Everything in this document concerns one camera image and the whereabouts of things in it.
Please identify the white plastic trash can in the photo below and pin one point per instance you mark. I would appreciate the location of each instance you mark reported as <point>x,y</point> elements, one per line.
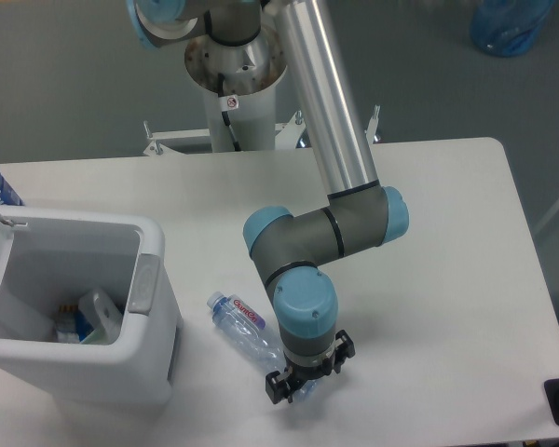
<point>50,258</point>

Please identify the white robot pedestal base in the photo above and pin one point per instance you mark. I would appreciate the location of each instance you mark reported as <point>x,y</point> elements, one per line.
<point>238,87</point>

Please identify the clear plastic water bottle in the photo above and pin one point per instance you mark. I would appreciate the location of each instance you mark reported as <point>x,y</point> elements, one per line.
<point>248,332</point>

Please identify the blue snack wrapper in bin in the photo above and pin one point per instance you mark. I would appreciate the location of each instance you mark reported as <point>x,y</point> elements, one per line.
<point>71,326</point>

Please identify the blue plastic bag on floor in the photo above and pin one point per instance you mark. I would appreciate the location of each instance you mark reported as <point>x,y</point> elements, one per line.
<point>508,28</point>

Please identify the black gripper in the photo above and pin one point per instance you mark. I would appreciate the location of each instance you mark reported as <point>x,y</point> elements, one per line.
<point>284,385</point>

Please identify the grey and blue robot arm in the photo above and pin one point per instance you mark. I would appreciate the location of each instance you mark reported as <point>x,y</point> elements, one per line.
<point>357,213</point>

